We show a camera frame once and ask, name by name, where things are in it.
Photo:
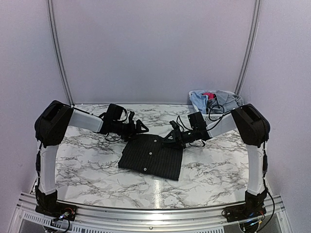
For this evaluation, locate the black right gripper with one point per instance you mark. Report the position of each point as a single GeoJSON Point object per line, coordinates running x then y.
{"type": "Point", "coordinates": [173, 141]}

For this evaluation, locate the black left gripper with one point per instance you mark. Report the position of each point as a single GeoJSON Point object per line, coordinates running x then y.
{"type": "Point", "coordinates": [132, 131]}

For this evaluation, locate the black pinstriped shirt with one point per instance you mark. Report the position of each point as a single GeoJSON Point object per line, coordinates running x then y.
{"type": "Point", "coordinates": [146, 154]}

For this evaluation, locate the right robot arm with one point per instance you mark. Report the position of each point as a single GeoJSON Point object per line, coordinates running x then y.
{"type": "Point", "coordinates": [254, 130]}

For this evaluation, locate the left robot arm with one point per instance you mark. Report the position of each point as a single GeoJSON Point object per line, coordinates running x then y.
{"type": "Point", "coordinates": [50, 129]}

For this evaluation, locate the white plastic laundry basket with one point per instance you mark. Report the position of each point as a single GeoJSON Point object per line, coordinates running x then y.
{"type": "Point", "coordinates": [208, 115]}

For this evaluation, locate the red garment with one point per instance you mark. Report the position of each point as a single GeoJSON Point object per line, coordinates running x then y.
{"type": "Point", "coordinates": [209, 96]}

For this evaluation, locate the grey denim jeans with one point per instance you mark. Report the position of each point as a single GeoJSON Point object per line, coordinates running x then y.
{"type": "Point", "coordinates": [225, 102]}

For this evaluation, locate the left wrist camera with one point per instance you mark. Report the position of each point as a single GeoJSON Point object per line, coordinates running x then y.
{"type": "Point", "coordinates": [130, 117]}

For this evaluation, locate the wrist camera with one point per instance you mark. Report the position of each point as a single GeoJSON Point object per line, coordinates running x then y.
{"type": "Point", "coordinates": [175, 126]}
{"type": "Point", "coordinates": [130, 117]}

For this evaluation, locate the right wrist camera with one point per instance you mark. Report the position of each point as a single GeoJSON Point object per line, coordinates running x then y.
{"type": "Point", "coordinates": [175, 126]}

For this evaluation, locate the aluminium front rail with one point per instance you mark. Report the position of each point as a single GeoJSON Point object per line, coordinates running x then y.
{"type": "Point", "coordinates": [93, 219]}

